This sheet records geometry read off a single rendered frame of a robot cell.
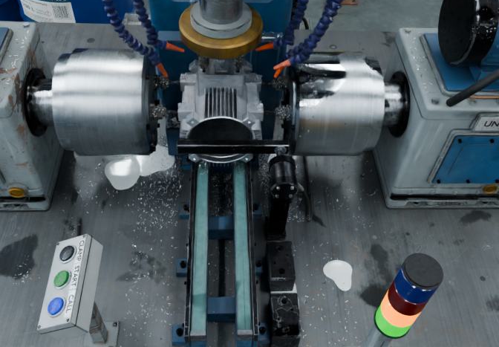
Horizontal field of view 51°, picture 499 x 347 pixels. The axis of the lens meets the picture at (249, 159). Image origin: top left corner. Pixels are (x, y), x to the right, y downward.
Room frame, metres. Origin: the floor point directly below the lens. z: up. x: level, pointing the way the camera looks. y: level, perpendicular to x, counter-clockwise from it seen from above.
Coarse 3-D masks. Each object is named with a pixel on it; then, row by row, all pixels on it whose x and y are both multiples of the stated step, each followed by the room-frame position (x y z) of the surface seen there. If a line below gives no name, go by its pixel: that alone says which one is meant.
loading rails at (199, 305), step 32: (256, 160) 0.91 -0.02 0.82; (192, 192) 0.71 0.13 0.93; (192, 224) 0.63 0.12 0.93; (224, 224) 0.69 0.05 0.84; (192, 256) 0.56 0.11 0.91; (192, 288) 0.48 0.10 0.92; (256, 288) 0.48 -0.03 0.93; (192, 320) 0.41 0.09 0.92; (224, 320) 0.46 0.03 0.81; (256, 320) 0.42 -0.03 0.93
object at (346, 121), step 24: (288, 72) 0.96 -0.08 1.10; (312, 72) 0.89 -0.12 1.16; (336, 72) 0.89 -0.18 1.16; (360, 72) 0.90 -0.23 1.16; (288, 96) 0.92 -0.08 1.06; (312, 96) 0.84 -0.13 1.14; (336, 96) 0.84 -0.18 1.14; (360, 96) 0.85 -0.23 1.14; (384, 96) 0.86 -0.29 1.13; (288, 120) 0.87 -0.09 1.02; (312, 120) 0.81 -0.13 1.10; (336, 120) 0.81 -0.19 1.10; (360, 120) 0.82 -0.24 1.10; (384, 120) 0.88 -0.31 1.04; (312, 144) 0.79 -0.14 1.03; (336, 144) 0.80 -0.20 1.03; (360, 144) 0.80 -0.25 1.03
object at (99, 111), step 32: (64, 64) 0.87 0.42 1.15; (96, 64) 0.86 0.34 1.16; (128, 64) 0.87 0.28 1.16; (32, 96) 0.83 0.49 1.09; (64, 96) 0.80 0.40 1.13; (96, 96) 0.80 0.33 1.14; (128, 96) 0.80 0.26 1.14; (64, 128) 0.76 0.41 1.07; (96, 128) 0.76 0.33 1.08; (128, 128) 0.76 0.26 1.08
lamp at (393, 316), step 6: (384, 300) 0.39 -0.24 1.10; (384, 306) 0.38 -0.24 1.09; (390, 306) 0.37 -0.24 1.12; (384, 312) 0.38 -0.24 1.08; (390, 312) 0.37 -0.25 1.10; (396, 312) 0.37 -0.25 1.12; (390, 318) 0.37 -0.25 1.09; (396, 318) 0.36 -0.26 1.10; (402, 318) 0.36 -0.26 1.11; (408, 318) 0.36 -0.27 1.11; (414, 318) 0.36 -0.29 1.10; (396, 324) 0.36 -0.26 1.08; (402, 324) 0.36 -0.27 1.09; (408, 324) 0.36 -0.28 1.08
